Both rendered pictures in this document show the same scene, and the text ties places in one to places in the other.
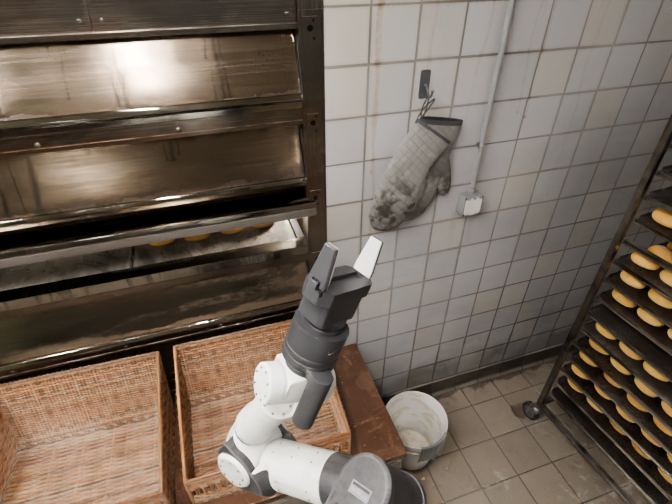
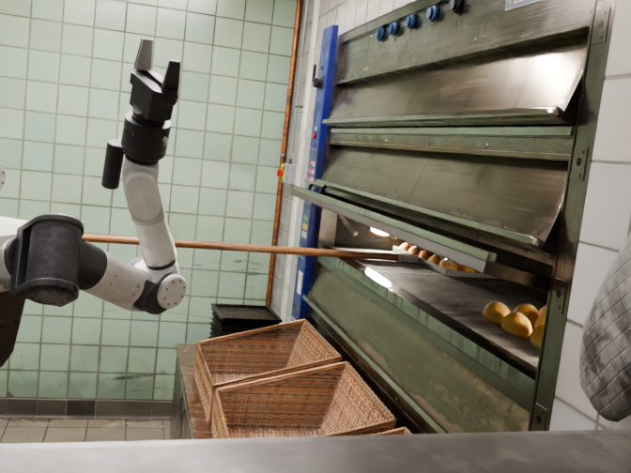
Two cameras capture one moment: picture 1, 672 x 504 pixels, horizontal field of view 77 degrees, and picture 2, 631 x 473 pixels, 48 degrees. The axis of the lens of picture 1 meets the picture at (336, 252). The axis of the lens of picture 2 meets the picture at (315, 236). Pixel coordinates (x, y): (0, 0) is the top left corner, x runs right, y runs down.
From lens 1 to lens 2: 1.68 m
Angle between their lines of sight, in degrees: 89
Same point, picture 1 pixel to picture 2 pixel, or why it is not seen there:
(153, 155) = (471, 174)
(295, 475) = not seen: hidden behind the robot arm
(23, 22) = (456, 44)
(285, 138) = (559, 183)
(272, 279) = (496, 418)
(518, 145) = not seen: outside the picture
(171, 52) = (509, 65)
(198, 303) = (438, 389)
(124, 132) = (461, 142)
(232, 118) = (519, 140)
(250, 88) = (531, 100)
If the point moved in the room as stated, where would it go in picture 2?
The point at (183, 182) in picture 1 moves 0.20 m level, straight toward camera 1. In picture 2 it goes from (468, 206) to (395, 200)
